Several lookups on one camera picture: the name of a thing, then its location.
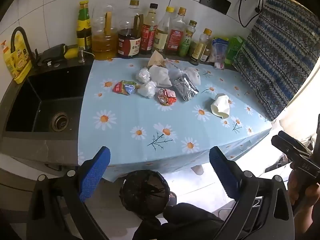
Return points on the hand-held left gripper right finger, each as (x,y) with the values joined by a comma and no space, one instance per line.
(222,172)

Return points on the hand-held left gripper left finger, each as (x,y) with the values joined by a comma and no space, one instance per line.
(96,172)

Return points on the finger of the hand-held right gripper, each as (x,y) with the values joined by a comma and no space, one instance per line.
(280,143)
(285,136)

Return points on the black trash bin bag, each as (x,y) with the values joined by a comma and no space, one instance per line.
(145,195)

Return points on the red and green snack wrapper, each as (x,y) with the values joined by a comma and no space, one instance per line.
(122,87)

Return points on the person's right hand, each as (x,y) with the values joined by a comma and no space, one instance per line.
(293,187)

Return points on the white table leg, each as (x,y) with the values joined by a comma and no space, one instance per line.
(197,170)

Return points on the person's black pants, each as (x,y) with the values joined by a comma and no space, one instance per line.
(187,222)

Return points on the metal sink drain strainer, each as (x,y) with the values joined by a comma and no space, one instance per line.
(60,121)

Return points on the crushed white paper cup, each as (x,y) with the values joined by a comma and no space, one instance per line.
(220,106)

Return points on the blue daisy print tablecloth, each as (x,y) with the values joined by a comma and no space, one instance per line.
(150,115)

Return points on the blue patterned cloth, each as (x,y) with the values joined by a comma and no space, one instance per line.
(280,55)

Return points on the black kitchen sink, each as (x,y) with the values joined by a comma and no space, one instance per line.
(57,90)

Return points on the silver foil packet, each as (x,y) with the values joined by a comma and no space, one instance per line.
(185,88)

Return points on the crumpled red wrapper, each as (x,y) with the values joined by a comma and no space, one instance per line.
(166,96)

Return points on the white plastic wad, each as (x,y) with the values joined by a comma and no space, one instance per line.
(143,75)
(147,90)

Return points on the green carton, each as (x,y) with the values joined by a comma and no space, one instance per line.
(233,48)

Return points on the blue and white plastic bag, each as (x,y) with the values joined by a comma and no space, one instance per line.
(220,50)

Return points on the clear plastic bag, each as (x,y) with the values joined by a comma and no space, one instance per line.
(173,70)

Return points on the white paper towel bundle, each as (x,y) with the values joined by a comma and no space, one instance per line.
(160,76)

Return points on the metal soap dispenser pump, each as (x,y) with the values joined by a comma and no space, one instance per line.
(81,57)

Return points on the yellow sponge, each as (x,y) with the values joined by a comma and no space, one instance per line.
(71,52)

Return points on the small yellow cap bottle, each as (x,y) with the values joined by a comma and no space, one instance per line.
(198,48)

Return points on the black cloth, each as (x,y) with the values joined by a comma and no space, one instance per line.
(53,52)

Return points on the large cooking oil jug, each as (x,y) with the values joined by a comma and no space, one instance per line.
(103,45)

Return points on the brown paper scrap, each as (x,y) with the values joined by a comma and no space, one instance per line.
(156,58)

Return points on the large soy sauce jug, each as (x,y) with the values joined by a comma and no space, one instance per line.
(128,45)

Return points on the yellow dish soap pouch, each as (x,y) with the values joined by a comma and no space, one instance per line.
(17,65)

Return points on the bottle with green label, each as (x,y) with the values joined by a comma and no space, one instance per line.
(186,42)

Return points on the clear bottle with red label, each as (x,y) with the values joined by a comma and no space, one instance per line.
(175,38)

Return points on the dark bottle with red label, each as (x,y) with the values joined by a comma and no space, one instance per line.
(147,35)

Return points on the black kitchen faucet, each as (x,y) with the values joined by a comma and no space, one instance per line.
(27,42)

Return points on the green and yellow label bottle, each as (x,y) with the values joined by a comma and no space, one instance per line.
(83,25)

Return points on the clear bottle with beige label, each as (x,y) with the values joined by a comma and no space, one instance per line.
(161,36)

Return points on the black wall socket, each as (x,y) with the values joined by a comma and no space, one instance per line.
(215,1)

